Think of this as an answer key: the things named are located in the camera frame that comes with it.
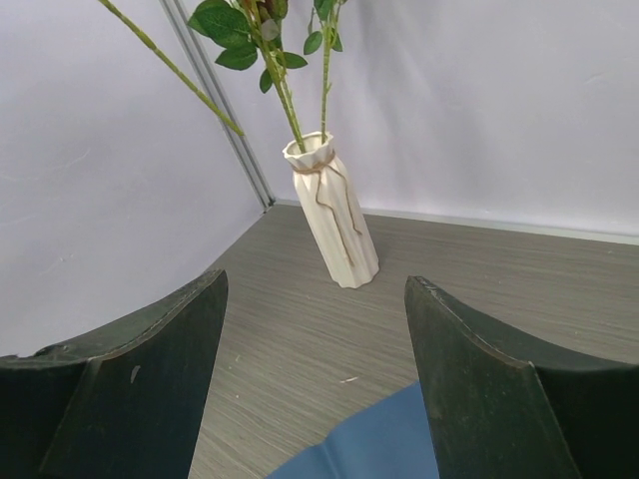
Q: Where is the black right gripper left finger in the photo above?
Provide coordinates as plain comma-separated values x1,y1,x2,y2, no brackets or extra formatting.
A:
1,269,229,478

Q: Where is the single pink rose stem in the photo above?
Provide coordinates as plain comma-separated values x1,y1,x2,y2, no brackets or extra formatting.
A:
304,0,345,143

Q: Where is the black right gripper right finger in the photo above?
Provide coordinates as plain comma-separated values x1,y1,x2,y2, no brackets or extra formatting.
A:
404,276,638,478

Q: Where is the white ribbed ceramic vase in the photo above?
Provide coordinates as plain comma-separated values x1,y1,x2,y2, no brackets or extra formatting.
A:
283,132,379,288

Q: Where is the two-bloom pink rose stem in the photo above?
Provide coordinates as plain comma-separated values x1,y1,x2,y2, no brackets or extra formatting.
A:
99,0,244,136

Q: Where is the blue wrapping paper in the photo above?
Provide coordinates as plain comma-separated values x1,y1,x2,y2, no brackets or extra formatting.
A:
269,382,439,479

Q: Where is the peach rose stem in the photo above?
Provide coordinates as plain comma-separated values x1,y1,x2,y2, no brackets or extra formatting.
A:
188,0,308,152

